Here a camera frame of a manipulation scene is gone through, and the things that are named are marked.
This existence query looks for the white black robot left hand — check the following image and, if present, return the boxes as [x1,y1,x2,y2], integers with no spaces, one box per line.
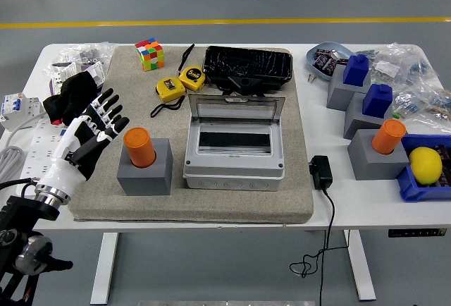
[35,88,130,197]

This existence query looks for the orange cylinder battery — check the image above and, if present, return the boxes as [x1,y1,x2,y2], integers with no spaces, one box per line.
[123,127,157,169]
[371,119,407,156]

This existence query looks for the transparent hinged box lid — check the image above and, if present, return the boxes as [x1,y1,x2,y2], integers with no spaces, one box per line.
[187,93,286,126]

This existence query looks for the grey electrical junction box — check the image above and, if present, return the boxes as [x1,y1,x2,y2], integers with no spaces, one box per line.
[183,117,285,191]

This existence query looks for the blue block battery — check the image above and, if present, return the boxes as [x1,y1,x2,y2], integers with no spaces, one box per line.
[362,84,393,116]
[343,54,370,86]

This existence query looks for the white power strip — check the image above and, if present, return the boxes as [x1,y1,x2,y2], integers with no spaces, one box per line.
[19,117,77,183]

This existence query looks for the white circuit breaker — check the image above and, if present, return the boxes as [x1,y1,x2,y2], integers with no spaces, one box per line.
[0,92,46,133]

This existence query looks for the black cloth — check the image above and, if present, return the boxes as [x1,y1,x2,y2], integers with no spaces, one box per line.
[42,71,99,126]

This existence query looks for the grey block with round hole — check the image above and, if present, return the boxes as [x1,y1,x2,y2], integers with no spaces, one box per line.
[117,137,173,197]

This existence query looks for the white small cartons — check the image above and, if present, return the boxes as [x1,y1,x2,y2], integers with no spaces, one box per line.
[51,61,106,95]

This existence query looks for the white table leg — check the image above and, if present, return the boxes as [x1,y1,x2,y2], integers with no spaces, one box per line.
[343,230,377,302]
[89,232,119,305]

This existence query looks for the clear bags of small parts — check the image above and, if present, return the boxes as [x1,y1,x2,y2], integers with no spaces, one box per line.
[42,41,116,95]

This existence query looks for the yellow tape measure black label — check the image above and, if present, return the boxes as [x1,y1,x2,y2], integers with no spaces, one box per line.
[150,77,186,118]

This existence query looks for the colourful puzzle cube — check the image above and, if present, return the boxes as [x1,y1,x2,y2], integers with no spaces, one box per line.
[135,37,166,72]

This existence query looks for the yellow tape measure 5m label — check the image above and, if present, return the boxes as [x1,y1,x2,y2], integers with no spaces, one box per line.
[177,43,207,92]

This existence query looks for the black plastic tray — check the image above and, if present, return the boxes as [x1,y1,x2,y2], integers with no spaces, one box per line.
[202,45,294,89]

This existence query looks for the light blue dish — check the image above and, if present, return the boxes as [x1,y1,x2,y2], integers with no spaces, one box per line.
[305,41,356,82]

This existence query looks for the dark snack packets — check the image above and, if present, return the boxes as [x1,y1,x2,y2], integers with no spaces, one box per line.
[313,48,348,74]

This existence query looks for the grey block holder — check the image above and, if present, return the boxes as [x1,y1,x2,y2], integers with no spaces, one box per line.
[343,91,394,140]
[326,64,371,111]
[347,128,410,181]

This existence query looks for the blue plastic bin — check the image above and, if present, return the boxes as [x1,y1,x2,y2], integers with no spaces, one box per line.
[396,133,451,203]

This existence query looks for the clear bags of components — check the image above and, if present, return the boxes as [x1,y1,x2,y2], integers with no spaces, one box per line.
[355,42,451,126]

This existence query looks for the black table control panel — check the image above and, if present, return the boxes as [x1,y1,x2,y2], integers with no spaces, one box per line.
[388,228,447,238]

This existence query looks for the yellow lemon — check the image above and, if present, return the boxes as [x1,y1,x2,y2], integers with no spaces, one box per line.
[409,147,443,185]

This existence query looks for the dark brown packets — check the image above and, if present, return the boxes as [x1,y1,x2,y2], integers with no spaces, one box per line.
[435,143,451,189]

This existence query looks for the grey coiled cable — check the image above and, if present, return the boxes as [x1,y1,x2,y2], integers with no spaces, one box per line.
[0,115,49,189]

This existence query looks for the black triangular bracket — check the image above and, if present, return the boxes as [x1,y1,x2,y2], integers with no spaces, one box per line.
[221,75,264,96]

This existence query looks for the black power adapter with cord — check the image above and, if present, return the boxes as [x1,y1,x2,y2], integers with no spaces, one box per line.
[289,155,351,306]

